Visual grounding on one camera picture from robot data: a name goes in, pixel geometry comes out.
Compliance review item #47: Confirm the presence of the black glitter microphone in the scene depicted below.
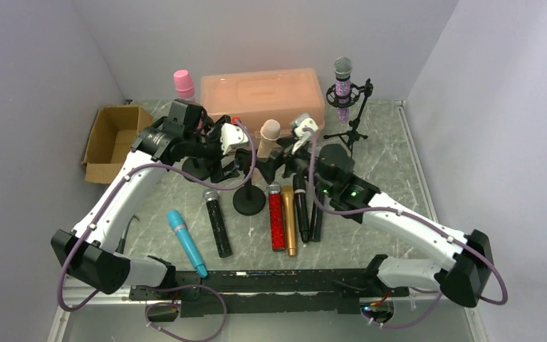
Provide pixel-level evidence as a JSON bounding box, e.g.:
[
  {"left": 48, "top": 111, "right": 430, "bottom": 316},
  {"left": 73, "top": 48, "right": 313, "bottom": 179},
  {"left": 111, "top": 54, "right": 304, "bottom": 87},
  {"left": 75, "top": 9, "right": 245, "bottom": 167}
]
[{"left": 203, "top": 189, "right": 233, "bottom": 259}]

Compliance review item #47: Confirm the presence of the black tripod shock mount stand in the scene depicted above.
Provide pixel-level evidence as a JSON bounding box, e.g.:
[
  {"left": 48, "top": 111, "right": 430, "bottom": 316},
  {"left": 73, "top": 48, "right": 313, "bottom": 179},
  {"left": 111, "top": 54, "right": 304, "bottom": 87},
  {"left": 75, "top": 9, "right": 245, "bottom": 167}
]
[{"left": 323, "top": 78, "right": 375, "bottom": 159}]

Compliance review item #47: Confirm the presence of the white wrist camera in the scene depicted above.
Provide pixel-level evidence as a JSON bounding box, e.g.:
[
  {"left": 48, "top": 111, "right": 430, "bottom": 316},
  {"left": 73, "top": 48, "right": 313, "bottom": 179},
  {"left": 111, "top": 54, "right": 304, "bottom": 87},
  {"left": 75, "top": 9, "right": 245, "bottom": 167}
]
[
  {"left": 220, "top": 123, "right": 249, "bottom": 155},
  {"left": 291, "top": 113, "right": 318, "bottom": 155}
]

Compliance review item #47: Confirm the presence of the pink microphone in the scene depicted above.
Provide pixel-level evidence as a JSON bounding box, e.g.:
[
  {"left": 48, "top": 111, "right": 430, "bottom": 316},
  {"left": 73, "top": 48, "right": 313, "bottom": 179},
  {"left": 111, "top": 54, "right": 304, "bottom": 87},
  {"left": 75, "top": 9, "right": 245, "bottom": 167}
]
[{"left": 170, "top": 69, "right": 204, "bottom": 133}]

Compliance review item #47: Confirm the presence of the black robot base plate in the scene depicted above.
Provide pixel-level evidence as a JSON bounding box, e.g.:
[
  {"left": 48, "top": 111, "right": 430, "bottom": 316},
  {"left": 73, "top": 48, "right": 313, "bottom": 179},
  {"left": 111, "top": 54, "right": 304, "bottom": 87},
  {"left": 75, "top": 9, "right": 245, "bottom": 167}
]
[{"left": 129, "top": 269, "right": 410, "bottom": 318}]

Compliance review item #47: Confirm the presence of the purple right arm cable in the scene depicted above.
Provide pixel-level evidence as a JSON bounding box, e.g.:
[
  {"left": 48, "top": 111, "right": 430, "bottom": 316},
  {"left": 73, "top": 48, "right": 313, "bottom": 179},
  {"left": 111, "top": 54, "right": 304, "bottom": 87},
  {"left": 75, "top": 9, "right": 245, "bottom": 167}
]
[{"left": 301, "top": 127, "right": 509, "bottom": 330}]

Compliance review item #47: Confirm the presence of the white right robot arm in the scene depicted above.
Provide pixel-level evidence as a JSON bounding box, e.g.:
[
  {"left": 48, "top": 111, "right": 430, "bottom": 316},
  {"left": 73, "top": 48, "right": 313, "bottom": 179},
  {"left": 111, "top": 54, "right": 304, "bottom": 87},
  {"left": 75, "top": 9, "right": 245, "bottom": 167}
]
[{"left": 256, "top": 144, "right": 497, "bottom": 308}]

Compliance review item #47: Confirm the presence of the brown cardboard box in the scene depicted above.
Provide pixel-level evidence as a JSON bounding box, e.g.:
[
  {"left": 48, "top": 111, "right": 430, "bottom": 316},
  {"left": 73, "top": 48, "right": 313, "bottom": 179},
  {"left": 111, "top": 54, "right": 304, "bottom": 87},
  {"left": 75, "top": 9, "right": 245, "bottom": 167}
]
[{"left": 82, "top": 105, "right": 152, "bottom": 185}]

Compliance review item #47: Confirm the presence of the black clip round-base stand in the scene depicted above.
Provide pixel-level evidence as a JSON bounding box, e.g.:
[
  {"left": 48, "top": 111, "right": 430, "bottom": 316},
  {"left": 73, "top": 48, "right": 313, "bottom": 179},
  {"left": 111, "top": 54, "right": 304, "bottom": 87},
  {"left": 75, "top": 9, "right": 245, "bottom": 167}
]
[{"left": 232, "top": 149, "right": 282, "bottom": 216}]

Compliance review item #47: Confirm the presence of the purple glitter microphone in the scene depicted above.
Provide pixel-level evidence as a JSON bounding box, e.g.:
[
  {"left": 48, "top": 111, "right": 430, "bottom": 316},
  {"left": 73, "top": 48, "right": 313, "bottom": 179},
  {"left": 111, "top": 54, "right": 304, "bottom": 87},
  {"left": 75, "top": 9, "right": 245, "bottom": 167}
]
[{"left": 334, "top": 57, "right": 353, "bottom": 123}]

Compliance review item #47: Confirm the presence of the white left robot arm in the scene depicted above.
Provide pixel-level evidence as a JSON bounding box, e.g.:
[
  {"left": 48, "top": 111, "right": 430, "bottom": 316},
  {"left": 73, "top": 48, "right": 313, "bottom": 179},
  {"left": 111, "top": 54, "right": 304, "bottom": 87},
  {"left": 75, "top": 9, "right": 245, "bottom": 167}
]
[{"left": 51, "top": 100, "right": 254, "bottom": 294}]

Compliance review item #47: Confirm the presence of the red glitter microphone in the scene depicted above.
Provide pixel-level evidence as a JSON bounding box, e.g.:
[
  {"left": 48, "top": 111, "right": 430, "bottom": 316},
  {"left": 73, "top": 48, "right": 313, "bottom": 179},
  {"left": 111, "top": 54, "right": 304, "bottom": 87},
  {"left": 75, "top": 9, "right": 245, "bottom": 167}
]
[{"left": 266, "top": 183, "right": 286, "bottom": 252}]

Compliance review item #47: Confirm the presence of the peach beige microphone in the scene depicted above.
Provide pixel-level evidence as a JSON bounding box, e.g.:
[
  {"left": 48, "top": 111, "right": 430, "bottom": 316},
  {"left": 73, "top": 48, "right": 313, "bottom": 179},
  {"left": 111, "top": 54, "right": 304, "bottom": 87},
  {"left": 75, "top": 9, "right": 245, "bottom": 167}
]
[{"left": 256, "top": 119, "right": 281, "bottom": 160}]

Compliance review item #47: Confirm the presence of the slim black microphone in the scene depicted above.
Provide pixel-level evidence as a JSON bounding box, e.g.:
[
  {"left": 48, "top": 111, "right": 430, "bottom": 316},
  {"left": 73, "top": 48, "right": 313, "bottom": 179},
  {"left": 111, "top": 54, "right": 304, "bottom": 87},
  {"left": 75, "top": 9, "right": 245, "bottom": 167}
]
[{"left": 293, "top": 175, "right": 310, "bottom": 244}]

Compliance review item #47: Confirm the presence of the blue plastic microphone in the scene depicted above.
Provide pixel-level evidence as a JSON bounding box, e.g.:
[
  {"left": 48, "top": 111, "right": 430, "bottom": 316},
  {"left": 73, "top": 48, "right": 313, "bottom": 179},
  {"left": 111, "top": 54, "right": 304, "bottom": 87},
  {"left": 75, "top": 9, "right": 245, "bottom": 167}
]
[{"left": 167, "top": 210, "right": 208, "bottom": 279}]

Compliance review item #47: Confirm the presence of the pink plastic storage box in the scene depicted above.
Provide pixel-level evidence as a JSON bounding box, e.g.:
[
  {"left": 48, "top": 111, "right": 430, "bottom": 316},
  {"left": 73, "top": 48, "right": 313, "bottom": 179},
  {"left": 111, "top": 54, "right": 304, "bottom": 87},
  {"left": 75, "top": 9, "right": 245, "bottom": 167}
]
[{"left": 199, "top": 68, "right": 325, "bottom": 137}]

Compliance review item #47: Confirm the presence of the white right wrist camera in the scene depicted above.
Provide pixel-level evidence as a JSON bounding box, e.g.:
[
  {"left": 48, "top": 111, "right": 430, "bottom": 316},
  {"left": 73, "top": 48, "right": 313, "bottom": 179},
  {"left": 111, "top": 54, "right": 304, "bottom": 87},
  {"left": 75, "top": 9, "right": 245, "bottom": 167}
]
[{"left": 291, "top": 113, "right": 318, "bottom": 155}]

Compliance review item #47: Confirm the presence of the black shock mount round-base stand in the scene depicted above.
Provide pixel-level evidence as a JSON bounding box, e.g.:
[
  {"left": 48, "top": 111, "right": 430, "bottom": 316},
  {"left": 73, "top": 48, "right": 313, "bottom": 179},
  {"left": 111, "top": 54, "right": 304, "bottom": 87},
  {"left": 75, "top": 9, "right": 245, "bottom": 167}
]
[{"left": 181, "top": 127, "right": 220, "bottom": 182}]

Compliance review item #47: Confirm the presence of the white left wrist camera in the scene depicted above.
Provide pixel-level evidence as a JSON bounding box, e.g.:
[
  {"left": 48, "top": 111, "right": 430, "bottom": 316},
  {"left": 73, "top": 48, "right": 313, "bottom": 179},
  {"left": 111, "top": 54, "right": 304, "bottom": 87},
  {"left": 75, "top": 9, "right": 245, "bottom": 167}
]
[{"left": 220, "top": 123, "right": 249, "bottom": 155}]

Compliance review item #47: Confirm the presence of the black silver-head microphone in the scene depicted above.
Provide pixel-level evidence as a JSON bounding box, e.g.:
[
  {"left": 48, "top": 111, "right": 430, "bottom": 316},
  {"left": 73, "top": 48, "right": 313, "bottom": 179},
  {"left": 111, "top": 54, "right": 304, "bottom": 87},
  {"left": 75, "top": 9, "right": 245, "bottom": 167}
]
[{"left": 309, "top": 189, "right": 325, "bottom": 242}]

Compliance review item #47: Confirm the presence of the gold microphone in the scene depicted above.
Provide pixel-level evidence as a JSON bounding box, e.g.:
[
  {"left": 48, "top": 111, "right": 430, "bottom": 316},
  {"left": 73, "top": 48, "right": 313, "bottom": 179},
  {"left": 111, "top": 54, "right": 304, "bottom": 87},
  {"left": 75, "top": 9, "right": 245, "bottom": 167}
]
[{"left": 281, "top": 185, "right": 298, "bottom": 257}]

